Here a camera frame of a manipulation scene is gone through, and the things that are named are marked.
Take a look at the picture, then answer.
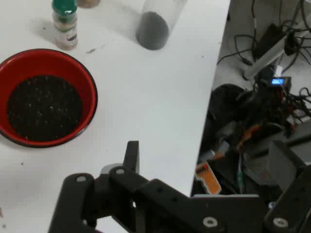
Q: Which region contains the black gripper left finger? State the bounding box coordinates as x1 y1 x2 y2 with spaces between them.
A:
48 140 225 233

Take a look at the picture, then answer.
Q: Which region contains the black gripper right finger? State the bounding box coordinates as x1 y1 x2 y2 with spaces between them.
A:
263 164 311 233

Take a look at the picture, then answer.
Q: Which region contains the black grains pile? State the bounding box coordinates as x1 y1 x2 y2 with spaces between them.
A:
136 11 170 51
6 75 84 142

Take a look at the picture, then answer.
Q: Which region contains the clear plastic jar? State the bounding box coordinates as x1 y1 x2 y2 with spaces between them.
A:
135 0 189 51

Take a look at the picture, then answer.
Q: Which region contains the orange handheld device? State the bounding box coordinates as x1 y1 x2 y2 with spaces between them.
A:
195 162 223 195

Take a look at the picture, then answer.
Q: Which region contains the blue display module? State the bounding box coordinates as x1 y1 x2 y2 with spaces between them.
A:
259 76 292 93

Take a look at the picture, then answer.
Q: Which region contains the red bowl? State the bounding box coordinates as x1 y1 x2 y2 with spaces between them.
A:
0 48 99 148

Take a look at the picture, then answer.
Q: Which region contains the black power adapter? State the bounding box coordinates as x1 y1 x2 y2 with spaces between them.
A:
254 23 285 59

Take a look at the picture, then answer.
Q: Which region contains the green-capped spice bottle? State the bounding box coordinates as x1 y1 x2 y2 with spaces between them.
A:
51 0 79 51

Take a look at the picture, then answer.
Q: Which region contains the white-lidded nut jar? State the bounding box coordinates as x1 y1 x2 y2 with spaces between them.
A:
77 0 101 9

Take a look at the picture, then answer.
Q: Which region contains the black cable tangle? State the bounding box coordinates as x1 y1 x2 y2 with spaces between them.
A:
233 87 311 136

